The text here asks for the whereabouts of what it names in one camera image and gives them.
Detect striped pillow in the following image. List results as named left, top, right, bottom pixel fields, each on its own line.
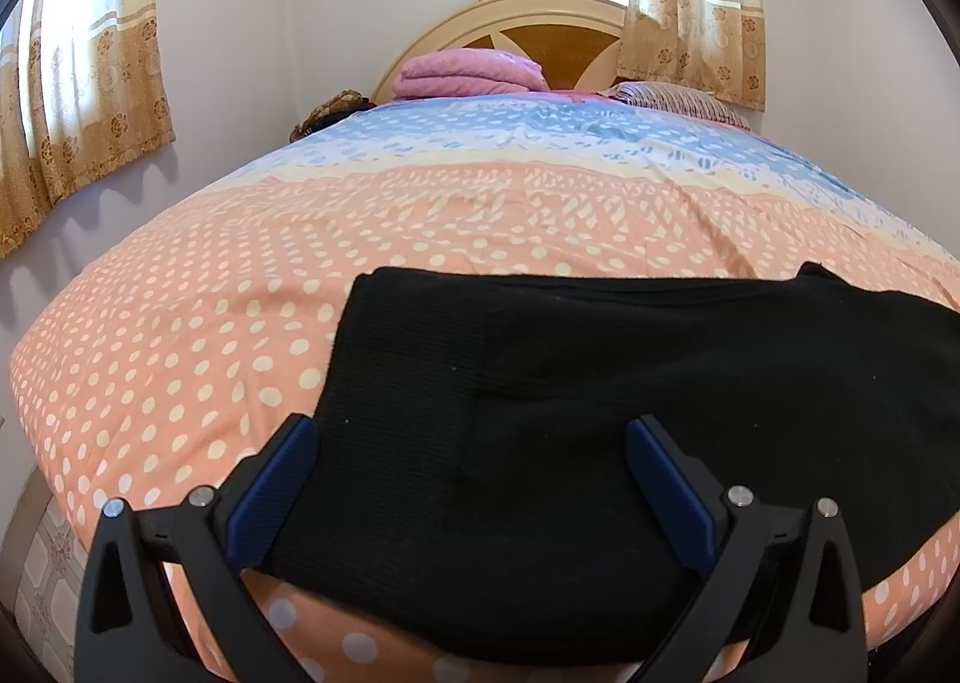
left=609, top=81, right=751, bottom=129

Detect narrow beige floral window curtain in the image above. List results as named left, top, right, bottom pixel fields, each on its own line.
left=0, top=0, right=177, bottom=260

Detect brown patterned cloth bundle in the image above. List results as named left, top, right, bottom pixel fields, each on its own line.
left=291, top=90, right=374, bottom=142

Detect bed with polka dot sheet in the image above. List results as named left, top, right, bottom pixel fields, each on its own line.
left=9, top=90, right=960, bottom=683

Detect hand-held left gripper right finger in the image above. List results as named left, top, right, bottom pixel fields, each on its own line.
left=627, top=415, right=871, bottom=683

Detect black pants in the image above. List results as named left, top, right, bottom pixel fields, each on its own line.
left=259, top=261, right=960, bottom=669

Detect folded pink blanket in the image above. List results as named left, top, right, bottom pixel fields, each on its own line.
left=391, top=49, right=547, bottom=100

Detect wide beige floral window curtain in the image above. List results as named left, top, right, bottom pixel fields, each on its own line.
left=478, top=0, right=767, bottom=112

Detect cream and wooden headboard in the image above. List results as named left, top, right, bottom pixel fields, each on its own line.
left=371, top=0, right=627, bottom=103

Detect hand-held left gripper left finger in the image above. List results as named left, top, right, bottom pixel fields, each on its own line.
left=75, top=415, right=322, bottom=683

